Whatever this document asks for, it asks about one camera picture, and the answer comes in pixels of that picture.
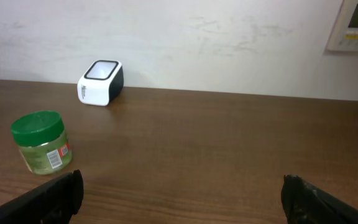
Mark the green lid gel jar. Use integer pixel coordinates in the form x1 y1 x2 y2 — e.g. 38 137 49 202
11 110 73 175

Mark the wall control panel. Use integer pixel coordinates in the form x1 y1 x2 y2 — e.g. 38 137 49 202
327 0 358 52

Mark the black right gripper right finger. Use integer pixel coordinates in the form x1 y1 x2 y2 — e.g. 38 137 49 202
281 175 358 224

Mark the white barcode scanner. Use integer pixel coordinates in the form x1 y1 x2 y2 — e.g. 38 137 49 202
77 60 124 106

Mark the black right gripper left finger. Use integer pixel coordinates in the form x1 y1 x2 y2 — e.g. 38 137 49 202
0 170 84 224

